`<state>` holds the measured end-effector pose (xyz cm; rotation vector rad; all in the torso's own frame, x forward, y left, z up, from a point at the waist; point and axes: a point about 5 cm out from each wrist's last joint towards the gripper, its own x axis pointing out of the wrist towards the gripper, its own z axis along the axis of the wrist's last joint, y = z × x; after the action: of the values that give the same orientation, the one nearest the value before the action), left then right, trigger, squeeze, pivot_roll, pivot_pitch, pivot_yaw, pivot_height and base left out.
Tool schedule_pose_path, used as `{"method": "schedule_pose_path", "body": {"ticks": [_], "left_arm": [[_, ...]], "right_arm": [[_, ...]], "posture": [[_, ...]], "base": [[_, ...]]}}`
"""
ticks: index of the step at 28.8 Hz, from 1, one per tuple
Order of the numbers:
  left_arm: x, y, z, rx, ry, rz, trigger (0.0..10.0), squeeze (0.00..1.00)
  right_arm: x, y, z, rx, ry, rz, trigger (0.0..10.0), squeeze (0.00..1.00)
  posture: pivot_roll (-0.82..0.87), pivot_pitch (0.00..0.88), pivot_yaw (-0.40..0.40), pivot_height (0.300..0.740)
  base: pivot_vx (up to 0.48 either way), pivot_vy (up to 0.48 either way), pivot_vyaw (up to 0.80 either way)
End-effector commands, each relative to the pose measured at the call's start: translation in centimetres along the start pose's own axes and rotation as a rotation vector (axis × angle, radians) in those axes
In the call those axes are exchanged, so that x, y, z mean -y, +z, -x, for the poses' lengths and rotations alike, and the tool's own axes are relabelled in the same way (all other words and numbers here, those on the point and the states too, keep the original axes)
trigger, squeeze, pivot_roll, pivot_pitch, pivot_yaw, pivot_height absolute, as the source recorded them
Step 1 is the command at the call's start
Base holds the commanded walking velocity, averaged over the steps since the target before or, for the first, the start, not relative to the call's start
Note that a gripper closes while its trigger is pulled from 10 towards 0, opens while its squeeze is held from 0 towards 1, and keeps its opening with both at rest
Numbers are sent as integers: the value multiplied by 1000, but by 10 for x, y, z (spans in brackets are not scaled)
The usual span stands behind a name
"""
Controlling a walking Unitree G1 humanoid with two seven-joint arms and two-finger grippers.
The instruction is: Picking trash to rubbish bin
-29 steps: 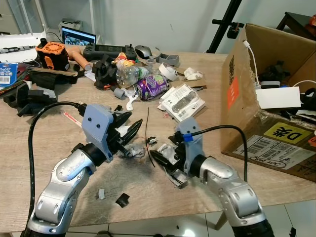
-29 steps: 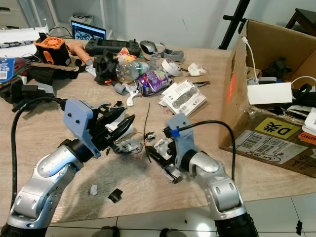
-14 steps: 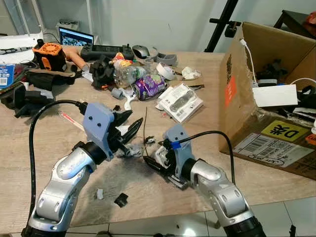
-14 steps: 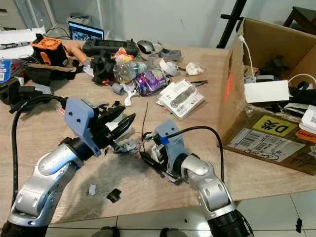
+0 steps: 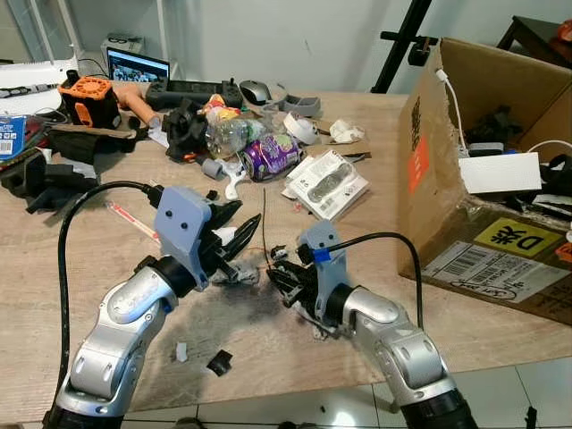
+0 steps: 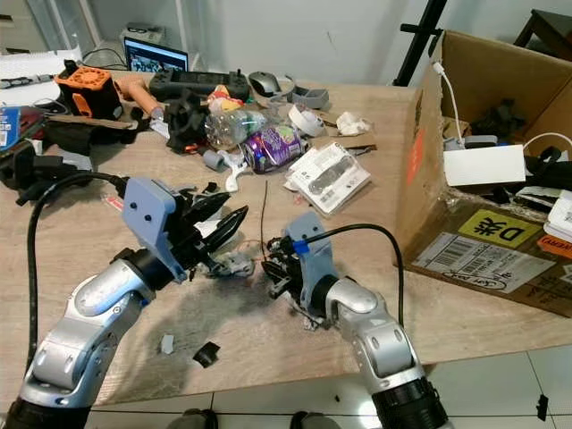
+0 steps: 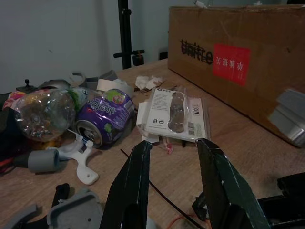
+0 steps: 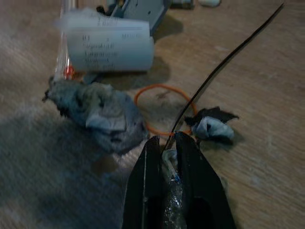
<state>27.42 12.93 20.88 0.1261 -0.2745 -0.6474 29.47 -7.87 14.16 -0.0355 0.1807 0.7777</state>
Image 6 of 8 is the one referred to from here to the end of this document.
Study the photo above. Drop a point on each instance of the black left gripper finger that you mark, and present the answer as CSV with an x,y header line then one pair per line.
x,y
206,206
230,232

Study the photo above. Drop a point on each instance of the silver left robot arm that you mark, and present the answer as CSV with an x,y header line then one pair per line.
x,y
89,313

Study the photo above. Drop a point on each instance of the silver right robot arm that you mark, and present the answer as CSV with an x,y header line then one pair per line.
x,y
375,335

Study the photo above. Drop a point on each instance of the crumpled grey white trash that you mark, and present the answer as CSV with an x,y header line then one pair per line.
x,y
235,264

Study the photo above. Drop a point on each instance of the small grey cylinder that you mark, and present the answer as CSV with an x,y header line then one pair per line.
x,y
212,160

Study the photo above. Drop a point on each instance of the white plastic wrench piece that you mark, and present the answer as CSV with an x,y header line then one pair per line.
x,y
235,170

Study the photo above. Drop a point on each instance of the clear crushed plastic bottle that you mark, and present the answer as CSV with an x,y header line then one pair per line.
x,y
232,125

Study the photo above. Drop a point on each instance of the black gear-shaped part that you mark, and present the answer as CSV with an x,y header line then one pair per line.
x,y
188,121

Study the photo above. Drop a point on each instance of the crushed purple drink can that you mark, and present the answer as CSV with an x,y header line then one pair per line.
x,y
273,148

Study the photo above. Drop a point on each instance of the white blister pack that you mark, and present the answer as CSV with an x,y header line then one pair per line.
x,y
329,177

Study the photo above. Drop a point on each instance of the clear pen with red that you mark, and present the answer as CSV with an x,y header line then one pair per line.
x,y
114,202

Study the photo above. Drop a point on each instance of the small white scrap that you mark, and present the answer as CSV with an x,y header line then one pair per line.
x,y
167,344

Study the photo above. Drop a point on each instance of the small black scrap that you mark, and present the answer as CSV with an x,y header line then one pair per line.
x,y
206,354

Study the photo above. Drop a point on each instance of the colourful snack wrapper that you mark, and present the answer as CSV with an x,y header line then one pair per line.
x,y
223,98

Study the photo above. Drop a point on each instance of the black handheld controller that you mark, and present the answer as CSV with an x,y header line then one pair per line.
x,y
197,84

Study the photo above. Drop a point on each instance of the white tape roll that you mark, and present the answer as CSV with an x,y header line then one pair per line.
x,y
304,119

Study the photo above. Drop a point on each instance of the grey computer mouse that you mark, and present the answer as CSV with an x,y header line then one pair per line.
x,y
265,83

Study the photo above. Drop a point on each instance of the black flat pouch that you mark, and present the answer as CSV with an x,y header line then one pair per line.
x,y
89,132

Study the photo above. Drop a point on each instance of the crumpled white paper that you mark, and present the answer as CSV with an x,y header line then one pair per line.
x,y
353,123

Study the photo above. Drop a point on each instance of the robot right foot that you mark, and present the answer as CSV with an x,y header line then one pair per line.
x,y
315,421

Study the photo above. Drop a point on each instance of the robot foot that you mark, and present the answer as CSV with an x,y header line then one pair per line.
x,y
194,420
315,421

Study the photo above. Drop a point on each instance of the small lit screen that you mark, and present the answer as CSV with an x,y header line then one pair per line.
x,y
156,56

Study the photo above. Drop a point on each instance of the black clamp assembly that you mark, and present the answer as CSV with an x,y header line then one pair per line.
x,y
45,168

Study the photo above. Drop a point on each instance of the orange and black device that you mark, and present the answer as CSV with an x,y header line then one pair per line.
x,y
85,91

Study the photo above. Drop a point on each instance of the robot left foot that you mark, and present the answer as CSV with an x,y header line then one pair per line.
x,y
194,420

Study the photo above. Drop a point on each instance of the white background appliance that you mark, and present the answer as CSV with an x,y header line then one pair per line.
x,y
143,33

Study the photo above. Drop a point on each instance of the brown cardboard box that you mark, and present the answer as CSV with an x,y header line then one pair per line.
x,y
483,255

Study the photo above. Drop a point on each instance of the blue retail package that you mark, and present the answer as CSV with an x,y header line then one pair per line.
x,y
9,128

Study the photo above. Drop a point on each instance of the white flat power adapter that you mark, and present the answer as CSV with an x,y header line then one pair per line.
x,y
485,165

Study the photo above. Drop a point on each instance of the white keyboard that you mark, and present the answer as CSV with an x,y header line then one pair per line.
x,y
40,64

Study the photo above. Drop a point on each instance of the black plastic part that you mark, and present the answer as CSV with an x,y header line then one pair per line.
x,y
497,119

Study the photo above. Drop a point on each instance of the black tripod stand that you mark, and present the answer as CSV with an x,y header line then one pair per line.
x,y
418,40

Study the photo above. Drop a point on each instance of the black scrap on floor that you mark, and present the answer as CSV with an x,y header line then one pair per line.
x,y
542,407

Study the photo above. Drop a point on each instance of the dark wooden side table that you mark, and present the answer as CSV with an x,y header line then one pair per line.
x,y
550,27

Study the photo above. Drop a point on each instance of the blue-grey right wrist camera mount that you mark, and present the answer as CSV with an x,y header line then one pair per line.
x,y
311,246

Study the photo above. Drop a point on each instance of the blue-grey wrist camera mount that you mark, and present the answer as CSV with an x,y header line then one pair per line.
x,y
311,246
152,214

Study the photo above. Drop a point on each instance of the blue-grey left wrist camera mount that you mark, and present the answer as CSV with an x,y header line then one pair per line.
x,y
152,214

